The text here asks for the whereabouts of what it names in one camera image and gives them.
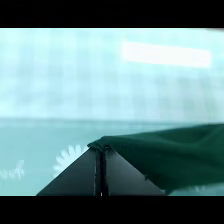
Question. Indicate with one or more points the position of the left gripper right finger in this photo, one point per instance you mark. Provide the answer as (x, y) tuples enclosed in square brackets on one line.
[(128, 180)]

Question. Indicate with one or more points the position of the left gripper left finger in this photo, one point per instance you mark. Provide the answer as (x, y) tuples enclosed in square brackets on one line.
[(78, 178)]

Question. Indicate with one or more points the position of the dark green T-shirt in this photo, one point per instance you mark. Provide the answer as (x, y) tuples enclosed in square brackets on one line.
[(173, 153)]

